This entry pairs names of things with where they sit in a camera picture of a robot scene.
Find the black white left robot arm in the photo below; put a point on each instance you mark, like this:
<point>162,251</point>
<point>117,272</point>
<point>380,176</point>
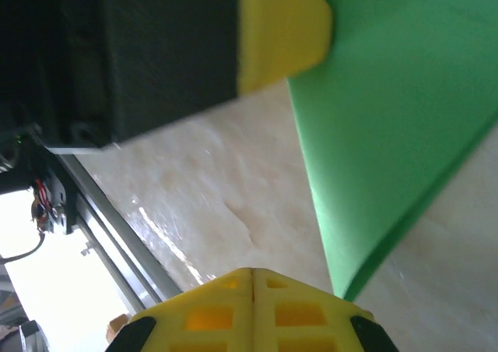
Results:
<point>15,173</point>

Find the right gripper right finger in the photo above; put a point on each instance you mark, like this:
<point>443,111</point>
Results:
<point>299,317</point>

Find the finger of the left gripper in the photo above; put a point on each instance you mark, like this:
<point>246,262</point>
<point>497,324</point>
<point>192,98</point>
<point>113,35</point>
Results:
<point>194,48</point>

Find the green paper sheet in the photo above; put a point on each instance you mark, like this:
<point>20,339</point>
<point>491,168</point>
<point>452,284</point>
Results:
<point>389,114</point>

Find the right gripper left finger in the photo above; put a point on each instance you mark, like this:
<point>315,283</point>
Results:
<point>218,317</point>

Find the wide aluminium extrusion beam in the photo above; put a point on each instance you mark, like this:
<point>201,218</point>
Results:
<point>113,235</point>

